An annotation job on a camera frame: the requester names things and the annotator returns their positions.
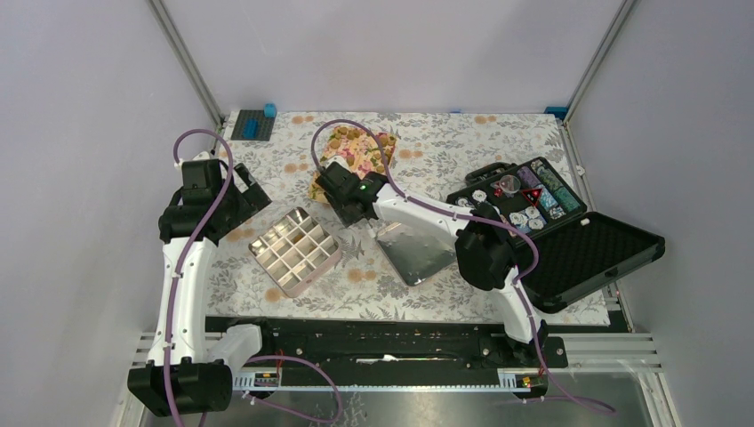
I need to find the compartmented metal chocolate tin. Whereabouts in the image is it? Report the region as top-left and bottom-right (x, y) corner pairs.
(248, 207), (342, 298)

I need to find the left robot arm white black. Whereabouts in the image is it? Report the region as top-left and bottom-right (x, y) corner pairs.
(127, 152), (276, 417)

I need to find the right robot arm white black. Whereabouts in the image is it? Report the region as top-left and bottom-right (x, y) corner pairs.
(316, 162), (546, 367)

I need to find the grey lego baseplate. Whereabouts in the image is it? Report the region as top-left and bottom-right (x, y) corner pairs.
(231, 109), (277, 141)

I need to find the floral rectangular tray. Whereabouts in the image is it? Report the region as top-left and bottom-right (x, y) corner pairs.
(308, 125), (398, 204)

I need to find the floral table mat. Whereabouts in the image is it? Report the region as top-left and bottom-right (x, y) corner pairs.
(207, 112), (574, 323)

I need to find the silver tin lid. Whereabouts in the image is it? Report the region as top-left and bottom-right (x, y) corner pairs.
(375, 222), (455, 286)

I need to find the clear plastic cup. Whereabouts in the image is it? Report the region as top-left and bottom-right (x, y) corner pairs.
(497, 174), (521, 197)

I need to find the black poker chip case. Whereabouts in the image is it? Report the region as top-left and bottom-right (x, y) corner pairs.
(445, 157), (665, 314)

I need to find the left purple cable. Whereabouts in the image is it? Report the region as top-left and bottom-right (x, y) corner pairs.
(162, 128), (235, 427)

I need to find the purple cable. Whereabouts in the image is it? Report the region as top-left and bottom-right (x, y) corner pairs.
(162, 128), (235, 427)
(310, 118), (617, 416)

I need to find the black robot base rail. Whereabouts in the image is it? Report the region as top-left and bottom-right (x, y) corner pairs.
(205, 316), (568, 389)

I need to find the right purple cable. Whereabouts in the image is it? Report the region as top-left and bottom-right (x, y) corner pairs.
(310, 118), (617, 416)

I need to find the blue corner bracket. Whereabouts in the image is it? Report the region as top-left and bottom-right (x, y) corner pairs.
(543, 106), (569, 121)

